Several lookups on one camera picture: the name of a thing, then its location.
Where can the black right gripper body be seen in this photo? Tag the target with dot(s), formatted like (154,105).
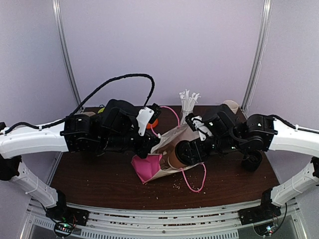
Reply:
(187,153)

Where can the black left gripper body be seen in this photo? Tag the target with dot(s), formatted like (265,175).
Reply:
(116,142)

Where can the brown paper coffee cup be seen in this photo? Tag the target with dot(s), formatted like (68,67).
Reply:
(174,162)

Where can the cardboard cup carrier stack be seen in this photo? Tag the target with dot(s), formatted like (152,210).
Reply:
(89,114)

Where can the paper cakes bag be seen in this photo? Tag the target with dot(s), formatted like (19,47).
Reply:
(156,165)

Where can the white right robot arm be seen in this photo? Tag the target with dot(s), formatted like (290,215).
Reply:
(221,132)

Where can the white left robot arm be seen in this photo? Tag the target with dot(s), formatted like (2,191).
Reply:
(120,127)

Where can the orange plastic bowl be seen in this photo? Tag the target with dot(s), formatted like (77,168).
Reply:
(152,125)

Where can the white stirrers in holder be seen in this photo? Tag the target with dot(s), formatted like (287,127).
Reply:
(188,101)

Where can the stack of black lids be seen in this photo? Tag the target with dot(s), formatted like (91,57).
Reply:
(251,161)

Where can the white ceramic mug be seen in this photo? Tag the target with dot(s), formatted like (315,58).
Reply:
(234,107)

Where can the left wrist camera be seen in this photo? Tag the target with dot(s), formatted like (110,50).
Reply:
(146,115)

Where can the left aluminium frame post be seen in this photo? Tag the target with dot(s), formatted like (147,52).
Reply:
(65,53)

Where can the aluminium frame post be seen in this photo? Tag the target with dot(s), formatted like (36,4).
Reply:
(260,47)
(65,53)

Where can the right aluminium frame post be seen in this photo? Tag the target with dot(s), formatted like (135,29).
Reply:
(260,47)

